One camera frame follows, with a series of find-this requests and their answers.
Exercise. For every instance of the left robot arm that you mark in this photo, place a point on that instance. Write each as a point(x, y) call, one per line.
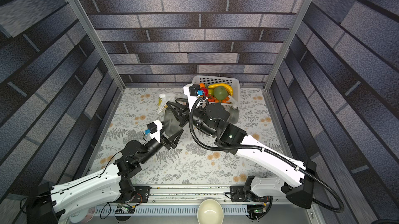
point(52, 204)

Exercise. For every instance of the cream ceramic bowl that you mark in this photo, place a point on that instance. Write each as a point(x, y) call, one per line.
point(210, 212)

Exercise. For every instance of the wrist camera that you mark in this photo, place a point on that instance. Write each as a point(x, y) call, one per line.
point(193, 92)
point(153, 131)

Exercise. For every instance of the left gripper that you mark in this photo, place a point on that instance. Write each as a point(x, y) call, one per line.
point(168, 144)

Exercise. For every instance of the grey translucent spray bottle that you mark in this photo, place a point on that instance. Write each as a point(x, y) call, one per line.
point(171, 125)
point(234, 115)

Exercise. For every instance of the aluminium frame post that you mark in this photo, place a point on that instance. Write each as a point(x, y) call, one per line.
point(91, 32)
point(286, 43)

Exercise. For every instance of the white plastic basket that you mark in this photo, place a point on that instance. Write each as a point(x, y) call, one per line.
point(209, 80)

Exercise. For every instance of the green round fruit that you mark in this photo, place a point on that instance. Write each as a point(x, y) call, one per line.
point(220, 93)

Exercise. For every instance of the right aluminium frame post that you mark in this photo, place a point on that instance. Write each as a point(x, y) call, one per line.
point(286, 43)

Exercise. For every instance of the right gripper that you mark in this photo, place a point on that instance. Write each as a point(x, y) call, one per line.
point(190, 115)

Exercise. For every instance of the red apple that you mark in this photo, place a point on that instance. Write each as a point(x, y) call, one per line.
point(205, 91)

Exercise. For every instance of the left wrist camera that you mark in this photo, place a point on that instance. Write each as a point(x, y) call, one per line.
point(153, 131)

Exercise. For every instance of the left aluminium frame post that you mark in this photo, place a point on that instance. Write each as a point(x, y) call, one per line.
point(91, 32)

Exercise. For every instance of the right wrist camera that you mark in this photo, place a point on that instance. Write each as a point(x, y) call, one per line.
point(193, 92)

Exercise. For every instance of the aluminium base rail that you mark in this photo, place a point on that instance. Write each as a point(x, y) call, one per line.
point(184, 200)

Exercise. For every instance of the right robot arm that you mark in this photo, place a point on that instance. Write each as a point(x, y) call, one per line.
point(211, 129)

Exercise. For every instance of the yellow banana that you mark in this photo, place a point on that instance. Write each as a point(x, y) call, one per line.
point(227, 87)

